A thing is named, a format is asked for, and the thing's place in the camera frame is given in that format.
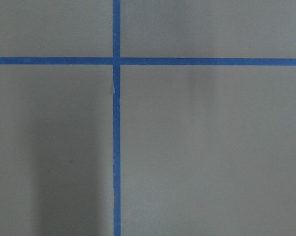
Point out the blue tape horizontal line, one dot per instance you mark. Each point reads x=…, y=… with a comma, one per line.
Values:
x=145, y=61

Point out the blue tape vertical line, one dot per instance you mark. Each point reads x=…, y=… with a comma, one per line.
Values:
x=116, y=118

